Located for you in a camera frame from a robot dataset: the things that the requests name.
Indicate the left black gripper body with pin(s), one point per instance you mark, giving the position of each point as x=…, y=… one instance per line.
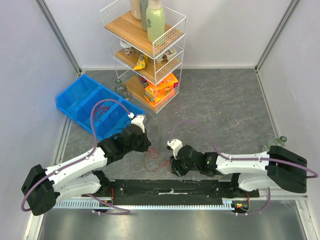
x=140, y=145

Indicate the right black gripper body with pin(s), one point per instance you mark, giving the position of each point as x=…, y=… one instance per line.
x=176, y=163

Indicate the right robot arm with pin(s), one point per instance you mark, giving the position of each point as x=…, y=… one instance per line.
x=277, y=167

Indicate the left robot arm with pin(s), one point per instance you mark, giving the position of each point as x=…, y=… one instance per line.
x=44, y=187

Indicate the blue plastic bin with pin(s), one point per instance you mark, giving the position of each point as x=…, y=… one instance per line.
x=109, y=118

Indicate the left glass bottle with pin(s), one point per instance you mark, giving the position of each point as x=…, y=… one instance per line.
x=121, y=89

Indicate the glass bottle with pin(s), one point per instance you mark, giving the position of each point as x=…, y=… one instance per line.
x=277, y=141
x=121, y=89

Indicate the orange snack box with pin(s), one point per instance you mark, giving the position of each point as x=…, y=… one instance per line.
x=160, y=93

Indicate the yellow snack bag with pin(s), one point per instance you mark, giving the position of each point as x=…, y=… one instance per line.
x=142, y=62

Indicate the white cup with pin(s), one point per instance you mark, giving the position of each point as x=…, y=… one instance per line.
x=128, y=49

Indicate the right glass bottle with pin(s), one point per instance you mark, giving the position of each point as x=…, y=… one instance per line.
x=277, y=141

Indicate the green bottle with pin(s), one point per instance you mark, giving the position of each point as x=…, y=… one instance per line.
x=155, y=21

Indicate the beige bottle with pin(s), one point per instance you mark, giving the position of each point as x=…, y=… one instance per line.
x=135, y=9

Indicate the grey-green bottle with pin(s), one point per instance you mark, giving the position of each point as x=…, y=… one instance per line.
x=143, y=11

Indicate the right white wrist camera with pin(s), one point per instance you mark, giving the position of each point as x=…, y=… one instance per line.
x=174, y=145

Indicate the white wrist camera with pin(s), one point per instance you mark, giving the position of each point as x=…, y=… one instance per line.
x=174, y=145
x=138, y=120

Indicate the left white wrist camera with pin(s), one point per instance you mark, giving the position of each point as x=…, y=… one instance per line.
x=138, y=120

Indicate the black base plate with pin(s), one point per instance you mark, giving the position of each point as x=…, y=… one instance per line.
x=174, y=192

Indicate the slotted cable duct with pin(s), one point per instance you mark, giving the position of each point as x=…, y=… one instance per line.
x=91, y=204

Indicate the white wire shelf rack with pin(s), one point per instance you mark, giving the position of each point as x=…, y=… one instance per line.
x=119, y=24

